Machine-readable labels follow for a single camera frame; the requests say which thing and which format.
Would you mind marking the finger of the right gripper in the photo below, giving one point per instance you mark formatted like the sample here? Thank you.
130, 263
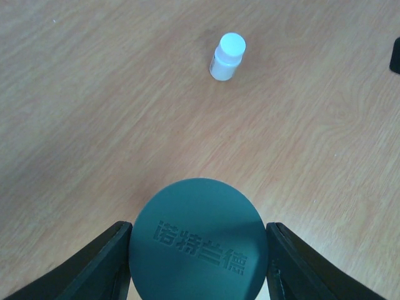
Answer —
394, 64

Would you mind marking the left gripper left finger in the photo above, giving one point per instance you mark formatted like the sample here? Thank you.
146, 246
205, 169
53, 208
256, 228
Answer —
100, 270

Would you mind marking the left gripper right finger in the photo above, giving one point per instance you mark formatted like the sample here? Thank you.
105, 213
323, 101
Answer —
297, 271

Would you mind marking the orange pill bottle grey cap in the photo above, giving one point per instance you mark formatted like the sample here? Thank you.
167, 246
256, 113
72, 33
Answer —
198, 238

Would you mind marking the small white pill bottle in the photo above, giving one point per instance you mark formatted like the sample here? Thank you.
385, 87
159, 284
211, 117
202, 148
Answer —
227, 56

